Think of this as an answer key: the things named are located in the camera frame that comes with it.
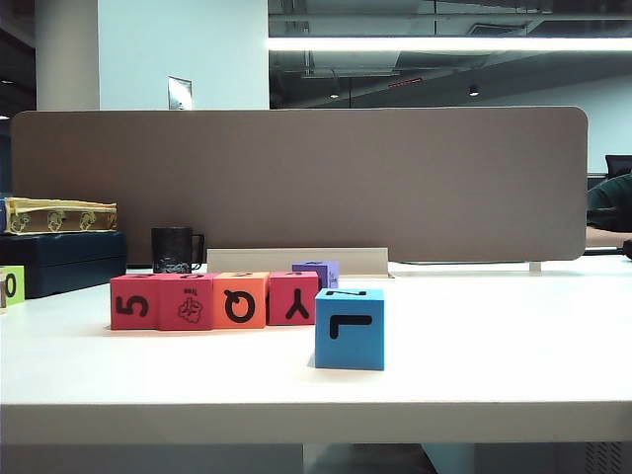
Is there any yellow patterned box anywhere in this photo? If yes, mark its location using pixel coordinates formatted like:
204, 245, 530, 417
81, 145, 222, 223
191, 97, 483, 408
0, 196, 119, 235

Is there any person in dark green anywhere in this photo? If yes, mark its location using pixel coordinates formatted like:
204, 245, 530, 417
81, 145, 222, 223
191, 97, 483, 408
586, 172, 632, 233

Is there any brown desk partition panel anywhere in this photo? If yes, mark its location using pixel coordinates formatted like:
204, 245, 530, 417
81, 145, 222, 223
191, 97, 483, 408
9, 106, 591, 264

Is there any black office chair back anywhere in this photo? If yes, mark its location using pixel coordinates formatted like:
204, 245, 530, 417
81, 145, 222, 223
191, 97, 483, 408
604, 154, 632, 176

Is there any black mug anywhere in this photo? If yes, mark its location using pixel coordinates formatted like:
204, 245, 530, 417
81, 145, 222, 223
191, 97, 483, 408
150, 225, 206, 276

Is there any framed wall sign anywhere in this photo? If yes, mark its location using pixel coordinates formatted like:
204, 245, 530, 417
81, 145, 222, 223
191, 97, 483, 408
166, 75, 194, 110

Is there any green block with 0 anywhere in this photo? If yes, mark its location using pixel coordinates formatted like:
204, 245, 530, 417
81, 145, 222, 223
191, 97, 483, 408
0, 265, 26, 305

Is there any blue block with L 3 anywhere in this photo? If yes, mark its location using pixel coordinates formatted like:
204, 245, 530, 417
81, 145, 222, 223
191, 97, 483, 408
314, 287, 387, 371

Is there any orange block with 2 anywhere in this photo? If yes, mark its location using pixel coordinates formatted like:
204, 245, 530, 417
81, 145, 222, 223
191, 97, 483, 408
212, 271, 272, 330

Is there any red block with 5 C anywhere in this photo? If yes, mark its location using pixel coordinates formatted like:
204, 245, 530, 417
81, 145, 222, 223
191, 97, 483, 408
110, 274, 163, 331

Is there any purple block with R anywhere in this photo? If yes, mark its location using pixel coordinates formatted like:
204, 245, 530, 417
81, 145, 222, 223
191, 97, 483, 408
291, 260, 341, 290

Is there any dark blue case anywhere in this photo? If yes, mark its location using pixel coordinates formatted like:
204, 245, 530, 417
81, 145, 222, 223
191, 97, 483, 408
0, 230, 128, 300

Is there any red block with 4 Y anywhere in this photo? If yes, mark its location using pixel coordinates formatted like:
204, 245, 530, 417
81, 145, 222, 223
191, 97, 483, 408
266, 270, 320, 327

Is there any beige cable tray flap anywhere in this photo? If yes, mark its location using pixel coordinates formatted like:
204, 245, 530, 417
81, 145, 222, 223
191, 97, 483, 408
205, 246, 390, 277

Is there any red block with 0 B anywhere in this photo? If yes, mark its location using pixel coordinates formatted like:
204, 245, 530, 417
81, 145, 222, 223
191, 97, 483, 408
158, 272, 216, 331

